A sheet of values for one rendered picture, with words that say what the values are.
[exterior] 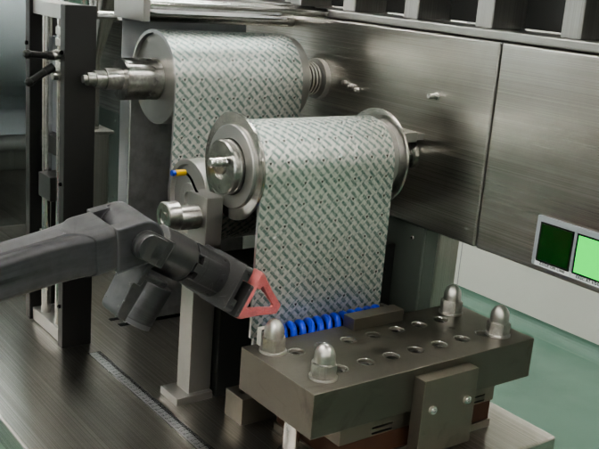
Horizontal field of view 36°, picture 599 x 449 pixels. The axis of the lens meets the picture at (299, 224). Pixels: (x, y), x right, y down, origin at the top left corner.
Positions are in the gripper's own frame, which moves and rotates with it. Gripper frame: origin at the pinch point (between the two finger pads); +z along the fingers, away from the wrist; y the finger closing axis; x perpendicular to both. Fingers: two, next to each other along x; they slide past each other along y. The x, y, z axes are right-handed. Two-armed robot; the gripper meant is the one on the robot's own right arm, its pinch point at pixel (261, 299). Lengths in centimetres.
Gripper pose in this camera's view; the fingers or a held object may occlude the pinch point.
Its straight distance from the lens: 126.4
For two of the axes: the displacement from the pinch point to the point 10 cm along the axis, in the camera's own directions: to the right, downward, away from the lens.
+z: 6.5, 4.0, 6.4
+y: 5.9, 2.6, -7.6
